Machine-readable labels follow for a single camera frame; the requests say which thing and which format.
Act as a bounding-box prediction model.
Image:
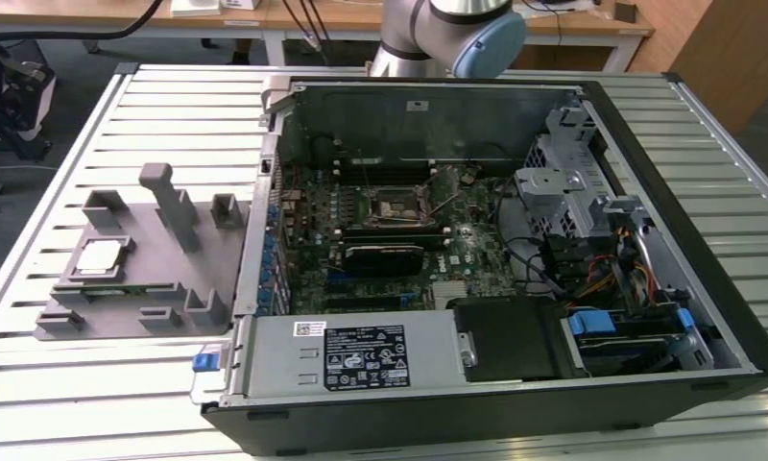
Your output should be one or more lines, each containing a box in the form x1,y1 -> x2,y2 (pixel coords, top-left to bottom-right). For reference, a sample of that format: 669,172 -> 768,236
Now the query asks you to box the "silver CPU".
76,238 -> 133,276

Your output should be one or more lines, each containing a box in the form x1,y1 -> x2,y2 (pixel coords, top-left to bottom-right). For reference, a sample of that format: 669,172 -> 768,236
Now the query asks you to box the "metal socket cover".
421,162 -> 468,216

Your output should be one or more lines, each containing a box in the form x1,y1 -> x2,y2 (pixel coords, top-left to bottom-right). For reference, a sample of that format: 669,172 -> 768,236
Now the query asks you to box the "CPU socket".
364,185 -> 437,227

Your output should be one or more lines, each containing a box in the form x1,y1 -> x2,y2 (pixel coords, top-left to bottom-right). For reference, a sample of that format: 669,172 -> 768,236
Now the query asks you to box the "plain white box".
169,0 -> 222,18

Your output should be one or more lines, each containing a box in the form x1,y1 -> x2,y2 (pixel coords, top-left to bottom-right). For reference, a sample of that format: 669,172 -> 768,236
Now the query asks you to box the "grey parts rack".
30,161 -> 252,343

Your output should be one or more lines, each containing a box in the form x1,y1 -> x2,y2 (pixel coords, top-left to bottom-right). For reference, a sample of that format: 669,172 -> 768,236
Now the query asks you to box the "green RAM stick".
80,284 -> 176,297

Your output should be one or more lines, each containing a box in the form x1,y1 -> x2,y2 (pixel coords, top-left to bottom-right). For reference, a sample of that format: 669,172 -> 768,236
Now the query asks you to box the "blue case latch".
190,352 -> 222,375

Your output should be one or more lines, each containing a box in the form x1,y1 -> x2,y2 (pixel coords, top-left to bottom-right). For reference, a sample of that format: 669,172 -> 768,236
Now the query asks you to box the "silver power supply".
221,310 -> 481,408

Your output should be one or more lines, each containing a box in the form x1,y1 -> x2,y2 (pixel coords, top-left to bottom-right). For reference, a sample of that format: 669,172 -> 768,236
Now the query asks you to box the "black graphics card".
338,242 -> 428,279

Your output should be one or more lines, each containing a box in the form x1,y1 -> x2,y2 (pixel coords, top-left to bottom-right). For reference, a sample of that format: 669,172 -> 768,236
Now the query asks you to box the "green motherboard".
273,160 -> 556,316

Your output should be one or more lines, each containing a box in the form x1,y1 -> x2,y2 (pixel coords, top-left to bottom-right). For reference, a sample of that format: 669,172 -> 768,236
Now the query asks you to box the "small silver heatsink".
432,281 -> 469,302

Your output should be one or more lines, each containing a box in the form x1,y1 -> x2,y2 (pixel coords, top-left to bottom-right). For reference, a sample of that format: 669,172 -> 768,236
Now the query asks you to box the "silver disk bay cage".
511,106 -> 623,244

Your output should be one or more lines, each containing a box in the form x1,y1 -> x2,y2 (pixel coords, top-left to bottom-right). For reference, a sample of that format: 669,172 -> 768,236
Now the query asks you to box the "black plastic shroud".
445,295 -> 592,384

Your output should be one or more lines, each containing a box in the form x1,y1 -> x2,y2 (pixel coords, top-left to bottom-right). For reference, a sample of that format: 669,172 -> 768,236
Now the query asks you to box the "black PC case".
189,71 -> 768,457

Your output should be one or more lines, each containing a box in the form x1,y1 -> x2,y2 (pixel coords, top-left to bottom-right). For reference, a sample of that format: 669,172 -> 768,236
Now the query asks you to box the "blue disk carrier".
565,309 -> 617,346

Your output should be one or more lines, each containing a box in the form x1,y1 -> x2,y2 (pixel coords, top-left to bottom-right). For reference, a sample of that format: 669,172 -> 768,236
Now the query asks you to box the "black disk drive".
575,335 -> 680,378

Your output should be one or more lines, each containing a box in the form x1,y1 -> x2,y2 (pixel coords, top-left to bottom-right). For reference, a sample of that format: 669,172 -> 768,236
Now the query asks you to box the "wooden cabinet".
625,0 -> 768,138

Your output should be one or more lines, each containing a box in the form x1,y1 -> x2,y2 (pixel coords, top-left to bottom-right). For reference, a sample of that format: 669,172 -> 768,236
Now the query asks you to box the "silver disk bay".
560,306 -> 728,383

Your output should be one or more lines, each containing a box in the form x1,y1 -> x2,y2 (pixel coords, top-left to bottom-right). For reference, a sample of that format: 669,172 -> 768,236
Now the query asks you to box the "wooden desk white frame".
261,7 -> 656,73
0,7 -> 270,49

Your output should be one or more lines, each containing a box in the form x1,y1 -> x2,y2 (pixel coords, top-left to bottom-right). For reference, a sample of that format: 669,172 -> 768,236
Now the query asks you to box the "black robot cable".
0,0 -> 168,40

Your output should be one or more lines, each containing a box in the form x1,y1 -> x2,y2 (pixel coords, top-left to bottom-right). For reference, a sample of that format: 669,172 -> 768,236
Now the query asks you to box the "thin dangling cable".
280,0 -> 328,53

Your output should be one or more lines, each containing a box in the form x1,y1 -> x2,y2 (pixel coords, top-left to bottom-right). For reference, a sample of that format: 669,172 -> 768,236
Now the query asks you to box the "yellow wire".
565,278 -> 620,308

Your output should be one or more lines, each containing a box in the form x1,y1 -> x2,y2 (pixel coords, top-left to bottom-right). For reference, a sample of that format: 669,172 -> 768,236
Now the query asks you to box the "orange wire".
636,261 -> 655,303

